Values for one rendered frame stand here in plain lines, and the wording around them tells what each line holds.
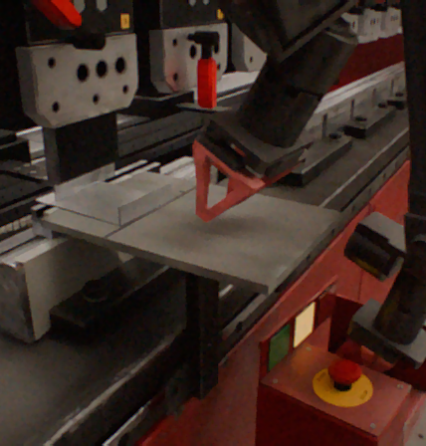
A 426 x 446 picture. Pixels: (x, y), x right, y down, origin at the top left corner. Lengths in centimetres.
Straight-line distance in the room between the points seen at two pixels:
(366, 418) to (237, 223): 27
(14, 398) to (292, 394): 32
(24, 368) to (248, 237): 26
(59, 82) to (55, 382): 29
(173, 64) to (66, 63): 18
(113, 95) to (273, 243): 24
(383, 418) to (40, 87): 50
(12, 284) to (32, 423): 15
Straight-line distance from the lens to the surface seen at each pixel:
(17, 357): 61
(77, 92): 57
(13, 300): 60
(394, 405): 69
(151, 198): 59
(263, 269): 47
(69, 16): 51
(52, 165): 62
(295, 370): 72
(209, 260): 49
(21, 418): 54
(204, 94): 71
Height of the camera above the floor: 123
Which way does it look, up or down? 23 degrees down
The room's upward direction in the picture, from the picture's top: straight up
